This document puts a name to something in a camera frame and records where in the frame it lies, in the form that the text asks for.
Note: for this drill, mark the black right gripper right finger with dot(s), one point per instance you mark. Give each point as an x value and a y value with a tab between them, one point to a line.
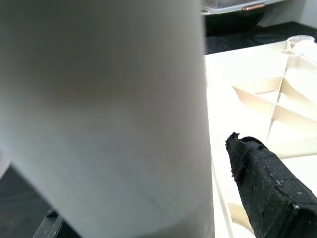
267	188

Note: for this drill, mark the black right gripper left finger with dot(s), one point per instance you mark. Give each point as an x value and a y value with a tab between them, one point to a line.
45	225

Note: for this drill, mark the white plastic table leg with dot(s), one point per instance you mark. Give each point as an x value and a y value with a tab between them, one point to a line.
111	111

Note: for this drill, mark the white plastic table top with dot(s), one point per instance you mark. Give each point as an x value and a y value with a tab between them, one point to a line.
247	74

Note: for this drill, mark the black round basin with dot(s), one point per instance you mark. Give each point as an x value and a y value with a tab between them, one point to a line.
230	22

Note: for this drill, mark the clear plastic storage box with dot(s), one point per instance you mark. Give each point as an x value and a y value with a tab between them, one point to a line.
223	6

